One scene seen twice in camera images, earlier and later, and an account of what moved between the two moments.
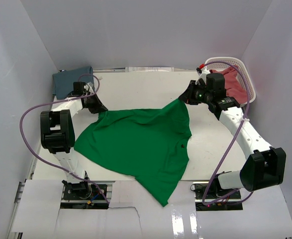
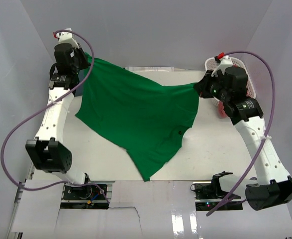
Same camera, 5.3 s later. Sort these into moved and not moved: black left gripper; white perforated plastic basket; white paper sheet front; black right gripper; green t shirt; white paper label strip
Moved: black right gripper; black left gripper; green t shirt
Not moved: white perforated plastic basket; white paper label strip; white paper sheet front
